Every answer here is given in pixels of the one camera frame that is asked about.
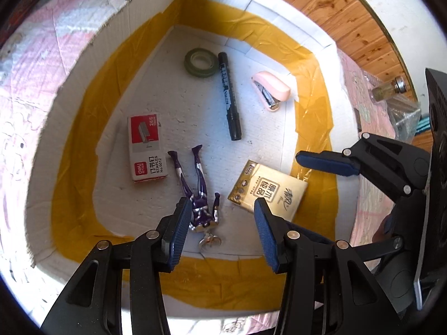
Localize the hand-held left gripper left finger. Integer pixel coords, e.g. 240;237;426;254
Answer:
41;196;193;335

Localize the white cardboard box yellow tape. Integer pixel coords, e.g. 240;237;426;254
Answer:
24;0;360;322

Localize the clear plastic bag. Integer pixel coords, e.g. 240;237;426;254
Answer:
386;98;423;143

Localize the pink printed blanket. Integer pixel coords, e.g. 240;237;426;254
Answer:
0;0;399;335

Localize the red grey staples box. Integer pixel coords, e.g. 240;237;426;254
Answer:
127;113;169;182

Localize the pink stapler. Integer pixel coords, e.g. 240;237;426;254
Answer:
251;71;291;112

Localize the small glass bottle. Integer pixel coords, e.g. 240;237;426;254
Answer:
371;76;407;103

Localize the gold cigarette pack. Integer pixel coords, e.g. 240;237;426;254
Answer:
228;159;308;223

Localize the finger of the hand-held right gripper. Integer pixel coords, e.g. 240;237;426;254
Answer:
279;221;406;264
296;133;432;199

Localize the black marker pen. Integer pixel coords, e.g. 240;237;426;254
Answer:
217;52;242;142

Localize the purple silver action figure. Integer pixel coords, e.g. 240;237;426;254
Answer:
168;145;224;250

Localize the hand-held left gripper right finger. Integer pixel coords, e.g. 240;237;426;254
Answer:
253;197;402;335

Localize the green tape roll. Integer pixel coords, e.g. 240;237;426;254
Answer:
184;48;219;76

